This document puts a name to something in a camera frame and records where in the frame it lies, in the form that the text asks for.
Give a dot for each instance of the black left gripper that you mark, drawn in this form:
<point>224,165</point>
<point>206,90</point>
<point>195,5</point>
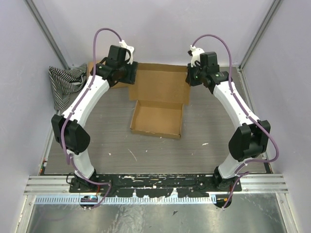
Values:
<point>130,78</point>

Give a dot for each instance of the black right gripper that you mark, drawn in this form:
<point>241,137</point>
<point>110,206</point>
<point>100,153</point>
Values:
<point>189,78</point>

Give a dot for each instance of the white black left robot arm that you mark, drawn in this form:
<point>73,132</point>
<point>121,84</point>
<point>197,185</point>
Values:
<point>69,129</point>

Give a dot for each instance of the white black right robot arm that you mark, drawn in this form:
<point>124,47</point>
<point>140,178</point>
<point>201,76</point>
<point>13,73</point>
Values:
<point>250,137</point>

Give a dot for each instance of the striped black white cloth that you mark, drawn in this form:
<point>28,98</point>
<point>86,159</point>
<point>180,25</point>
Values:
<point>66,82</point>

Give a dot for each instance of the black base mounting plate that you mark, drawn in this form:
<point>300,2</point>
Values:
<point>152,185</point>

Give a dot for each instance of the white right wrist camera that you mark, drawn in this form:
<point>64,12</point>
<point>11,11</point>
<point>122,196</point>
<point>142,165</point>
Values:
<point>194,53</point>

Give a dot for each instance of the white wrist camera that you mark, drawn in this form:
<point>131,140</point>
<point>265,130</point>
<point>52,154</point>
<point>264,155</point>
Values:
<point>194,53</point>
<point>129,52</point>

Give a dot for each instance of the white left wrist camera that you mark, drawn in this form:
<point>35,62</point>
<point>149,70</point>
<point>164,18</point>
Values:
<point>129,52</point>

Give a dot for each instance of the right aluminium corner post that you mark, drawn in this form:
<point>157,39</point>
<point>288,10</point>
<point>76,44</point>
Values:
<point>261,31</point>

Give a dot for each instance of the aluminium corner post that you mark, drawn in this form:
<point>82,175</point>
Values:
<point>47,33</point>
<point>261,31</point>

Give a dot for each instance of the left aluminium corner post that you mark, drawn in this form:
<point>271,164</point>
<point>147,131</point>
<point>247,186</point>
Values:
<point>47,33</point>

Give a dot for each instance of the aluminium front frame rail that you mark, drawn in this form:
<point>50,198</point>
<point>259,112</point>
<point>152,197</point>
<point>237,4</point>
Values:
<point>252,183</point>

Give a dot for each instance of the white slotted cable duct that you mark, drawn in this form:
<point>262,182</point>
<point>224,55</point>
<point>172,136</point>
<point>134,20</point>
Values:
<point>79,199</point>

